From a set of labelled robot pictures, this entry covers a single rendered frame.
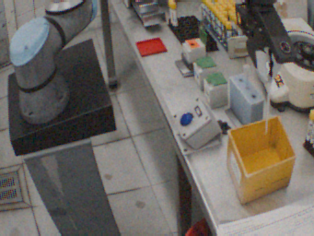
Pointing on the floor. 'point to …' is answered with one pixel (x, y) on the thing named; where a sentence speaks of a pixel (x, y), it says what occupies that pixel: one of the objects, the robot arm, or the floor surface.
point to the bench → (213, 203)
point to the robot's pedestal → (73, 189)
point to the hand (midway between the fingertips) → (269, 80)
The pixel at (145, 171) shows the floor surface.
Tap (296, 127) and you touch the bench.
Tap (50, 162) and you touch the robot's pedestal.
